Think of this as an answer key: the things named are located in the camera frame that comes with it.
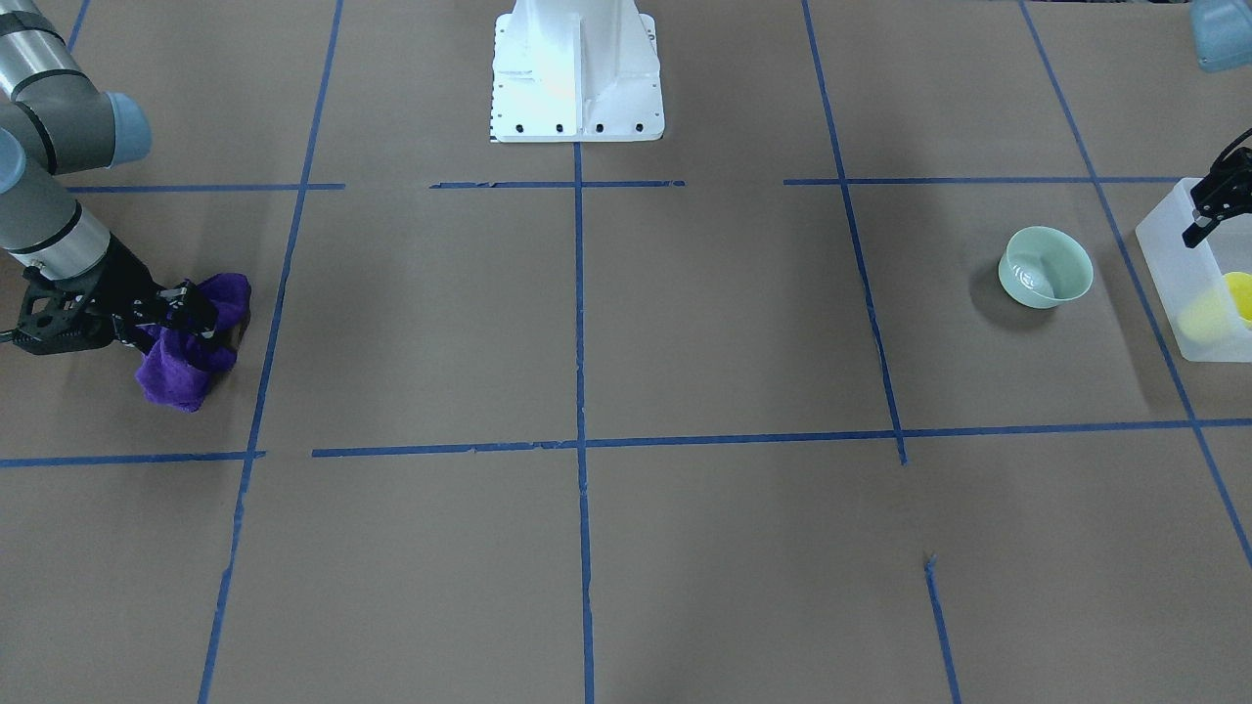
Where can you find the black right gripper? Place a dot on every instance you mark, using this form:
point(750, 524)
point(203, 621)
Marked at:
point(130, 281)

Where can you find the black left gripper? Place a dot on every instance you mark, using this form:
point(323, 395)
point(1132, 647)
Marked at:
point(1216, 197)

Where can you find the purple cloth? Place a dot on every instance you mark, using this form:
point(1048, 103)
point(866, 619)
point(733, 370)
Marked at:
point(181, 376)

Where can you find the yellow plastic cup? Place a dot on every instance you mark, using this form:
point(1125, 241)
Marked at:
point(1217, 315)

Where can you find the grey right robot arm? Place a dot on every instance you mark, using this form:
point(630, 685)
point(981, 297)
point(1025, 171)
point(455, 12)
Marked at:
point(55, 122)

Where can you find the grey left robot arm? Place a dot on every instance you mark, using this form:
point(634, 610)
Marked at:
point(1221, 33)

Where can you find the translucent white plastic box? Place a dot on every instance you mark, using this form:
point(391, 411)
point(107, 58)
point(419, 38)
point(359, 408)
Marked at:
point(1180, 274)

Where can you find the pale green ceramic bowl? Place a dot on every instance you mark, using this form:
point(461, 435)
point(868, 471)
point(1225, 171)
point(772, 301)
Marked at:
point(1042, 268)

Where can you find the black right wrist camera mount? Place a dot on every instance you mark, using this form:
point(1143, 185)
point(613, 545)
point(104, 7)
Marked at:
point(61, 316)

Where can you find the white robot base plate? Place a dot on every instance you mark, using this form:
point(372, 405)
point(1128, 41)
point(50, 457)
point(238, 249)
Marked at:
point(576, 72)

